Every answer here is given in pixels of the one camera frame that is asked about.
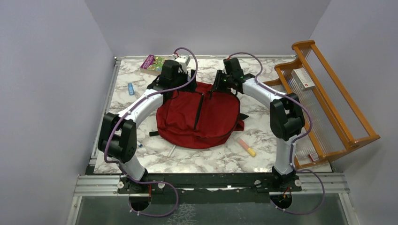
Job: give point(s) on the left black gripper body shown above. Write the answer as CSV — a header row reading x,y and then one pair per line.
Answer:
x,y
181,78

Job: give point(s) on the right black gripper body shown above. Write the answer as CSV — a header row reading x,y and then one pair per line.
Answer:
x,y
222,81

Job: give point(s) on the red backpack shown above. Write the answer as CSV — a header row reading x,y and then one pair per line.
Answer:
x,y
201,119

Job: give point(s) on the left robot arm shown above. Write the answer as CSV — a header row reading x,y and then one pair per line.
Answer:
x,y
118,132

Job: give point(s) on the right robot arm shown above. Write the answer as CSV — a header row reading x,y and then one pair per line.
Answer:
x,y
285,111

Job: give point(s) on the purple green paperback book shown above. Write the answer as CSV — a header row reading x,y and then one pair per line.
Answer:
x,y
153,64

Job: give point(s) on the light blue highlighter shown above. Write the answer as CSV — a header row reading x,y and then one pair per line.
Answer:
x,y
131,89

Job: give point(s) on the white red small box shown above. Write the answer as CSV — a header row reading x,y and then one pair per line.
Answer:
x,y
303,79

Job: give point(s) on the orange wooden rack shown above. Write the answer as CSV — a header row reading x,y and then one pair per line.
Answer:
x,y
339,126

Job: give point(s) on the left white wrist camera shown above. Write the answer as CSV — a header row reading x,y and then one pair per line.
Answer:
x,y
183,60

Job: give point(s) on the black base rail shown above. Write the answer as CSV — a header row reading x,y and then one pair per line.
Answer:
x,y
194,188

